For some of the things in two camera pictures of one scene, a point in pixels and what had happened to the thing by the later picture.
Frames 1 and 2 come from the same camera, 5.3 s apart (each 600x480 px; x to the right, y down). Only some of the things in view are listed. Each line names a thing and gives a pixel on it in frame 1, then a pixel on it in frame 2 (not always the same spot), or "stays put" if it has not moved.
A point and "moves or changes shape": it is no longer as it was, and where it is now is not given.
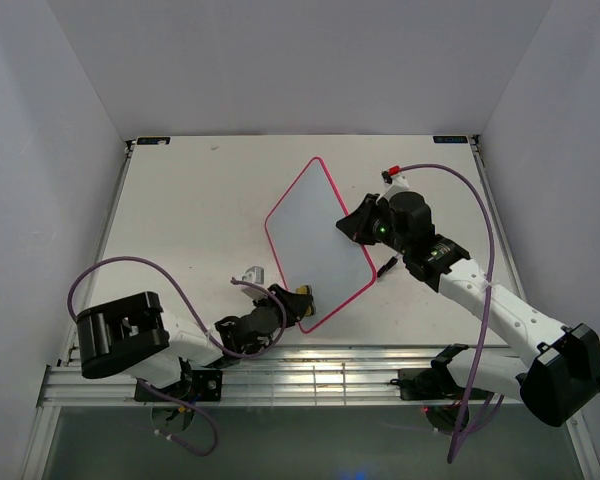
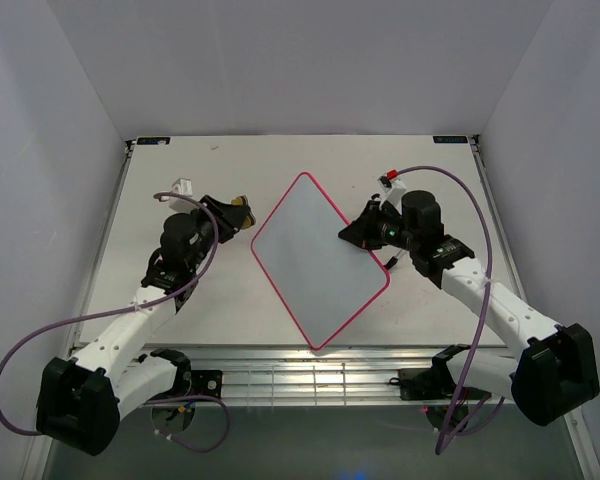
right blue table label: x=449 y=139 stays put
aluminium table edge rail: x=270 y=378 stays put
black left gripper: x=294 y=306 -> x=228 y=217
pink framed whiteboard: x=310 y=248 moves or changes shape
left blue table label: x=153 y=140 stays put
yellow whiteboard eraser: x=306 y=289 -> x=250 y=220
